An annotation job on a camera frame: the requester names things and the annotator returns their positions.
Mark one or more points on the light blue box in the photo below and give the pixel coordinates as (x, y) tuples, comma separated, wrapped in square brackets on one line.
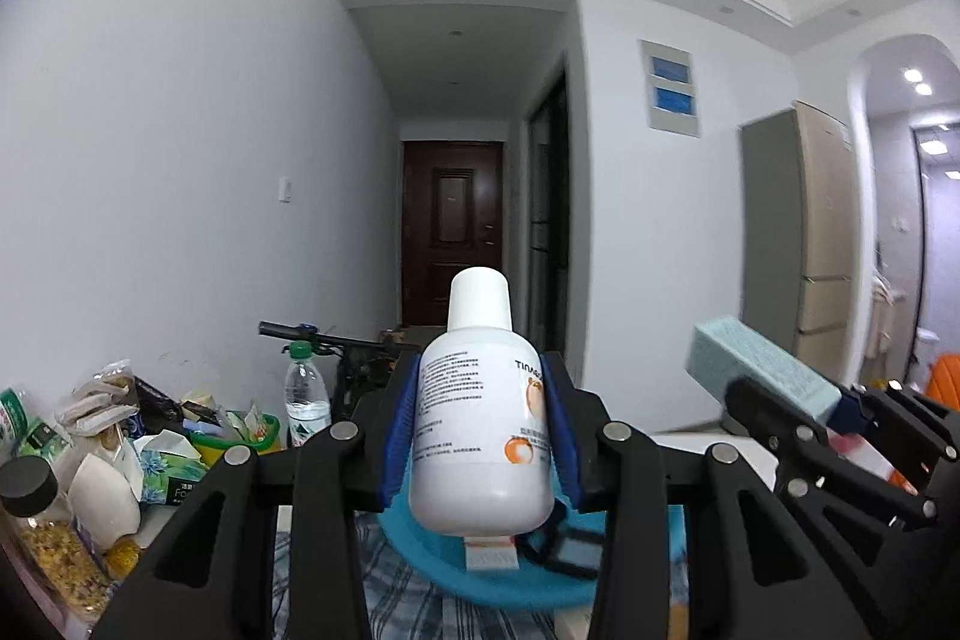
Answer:
[(757, 359)]

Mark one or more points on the black snack packet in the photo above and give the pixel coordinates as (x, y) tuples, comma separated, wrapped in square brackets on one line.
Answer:
[(157, 398)]

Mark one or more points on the black bicycle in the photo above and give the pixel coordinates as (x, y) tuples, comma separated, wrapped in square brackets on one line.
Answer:
[(330, 338)]

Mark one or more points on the grey wall panel blue windows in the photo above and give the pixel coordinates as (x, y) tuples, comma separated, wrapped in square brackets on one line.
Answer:
[(671, 89)]

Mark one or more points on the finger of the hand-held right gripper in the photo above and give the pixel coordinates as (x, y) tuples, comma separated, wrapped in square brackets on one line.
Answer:
[(851, 407), (772, 419)]

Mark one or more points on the green white packet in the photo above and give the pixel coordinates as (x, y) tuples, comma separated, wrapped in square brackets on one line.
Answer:
[(15, 419)]

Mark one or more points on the clear snack packet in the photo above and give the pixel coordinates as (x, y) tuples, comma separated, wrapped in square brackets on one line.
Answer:
[(97, 400)]

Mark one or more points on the red white cigarette pack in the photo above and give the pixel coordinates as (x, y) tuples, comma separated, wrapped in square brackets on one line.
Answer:
[(491, 557)]

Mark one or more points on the green tissue pack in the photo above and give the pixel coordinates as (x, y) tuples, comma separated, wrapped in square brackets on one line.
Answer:
[(161, 471)]

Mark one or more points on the blue plastic basin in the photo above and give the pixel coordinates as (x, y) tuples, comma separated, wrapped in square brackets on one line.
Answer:
[(480, 591)]

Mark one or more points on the clear water bottle green cap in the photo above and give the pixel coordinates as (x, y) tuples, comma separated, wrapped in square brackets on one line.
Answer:
[(304, 407)]

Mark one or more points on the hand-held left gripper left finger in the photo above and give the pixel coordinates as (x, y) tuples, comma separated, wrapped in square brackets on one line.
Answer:
[(396, 445)]

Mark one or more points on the glass jar black lid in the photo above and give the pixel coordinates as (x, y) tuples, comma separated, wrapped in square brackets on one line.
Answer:
[(45, 550)]

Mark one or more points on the white pouch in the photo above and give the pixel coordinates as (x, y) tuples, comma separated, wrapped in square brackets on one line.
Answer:
[(105, 497)]

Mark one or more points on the blue plaid cloth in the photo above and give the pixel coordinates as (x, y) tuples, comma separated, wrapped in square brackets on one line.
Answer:
[(420, 610)]

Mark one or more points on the small black object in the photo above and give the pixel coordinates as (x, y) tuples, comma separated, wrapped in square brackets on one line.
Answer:
[(559, 554)]

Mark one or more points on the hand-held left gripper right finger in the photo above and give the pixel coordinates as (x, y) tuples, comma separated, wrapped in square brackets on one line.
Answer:
[(564, 452)]

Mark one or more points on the black framed glass door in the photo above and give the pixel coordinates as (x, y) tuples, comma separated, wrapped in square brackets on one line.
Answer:
[(547, 197)]

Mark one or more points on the white plastic bottle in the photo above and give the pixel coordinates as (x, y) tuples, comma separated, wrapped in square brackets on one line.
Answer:
[(480, 460)]

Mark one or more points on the dark brown door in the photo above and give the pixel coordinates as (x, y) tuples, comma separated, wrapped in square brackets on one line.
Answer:
[(450, 220)]

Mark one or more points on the orange chair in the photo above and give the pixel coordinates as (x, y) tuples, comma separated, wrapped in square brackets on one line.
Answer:
[(945, 377)]

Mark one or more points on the white desktop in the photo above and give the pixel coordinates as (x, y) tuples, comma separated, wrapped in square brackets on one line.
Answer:
[(161, 524)]

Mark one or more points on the small cardboard box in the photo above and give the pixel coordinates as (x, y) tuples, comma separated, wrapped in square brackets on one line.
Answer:
[(394, 335)]

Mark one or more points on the pile of wrappers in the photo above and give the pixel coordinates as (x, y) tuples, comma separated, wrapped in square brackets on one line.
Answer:
[(255, 426)]

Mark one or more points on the red white packet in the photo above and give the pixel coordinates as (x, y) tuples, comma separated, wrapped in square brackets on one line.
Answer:
[(870, 456)]

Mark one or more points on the beige refrigerator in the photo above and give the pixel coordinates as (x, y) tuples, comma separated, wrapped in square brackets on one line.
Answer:
[(817, 235)]

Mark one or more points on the yellow packet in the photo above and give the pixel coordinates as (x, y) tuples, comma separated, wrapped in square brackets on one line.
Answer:
[(124, 557)]

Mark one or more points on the yellow plastic bin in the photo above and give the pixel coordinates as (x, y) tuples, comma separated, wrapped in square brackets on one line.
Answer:
[(217, 454)]

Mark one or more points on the white light switch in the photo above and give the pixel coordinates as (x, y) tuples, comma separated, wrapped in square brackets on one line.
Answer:
[(285, 189)]

